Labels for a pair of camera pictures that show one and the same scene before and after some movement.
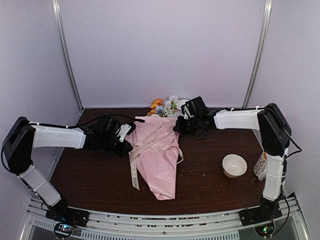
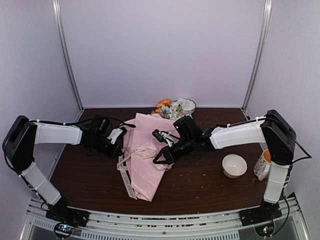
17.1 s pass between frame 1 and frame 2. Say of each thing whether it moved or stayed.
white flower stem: moved
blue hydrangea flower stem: moved
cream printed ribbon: moved
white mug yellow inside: stayed
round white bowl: stayed
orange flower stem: moved
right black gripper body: moved
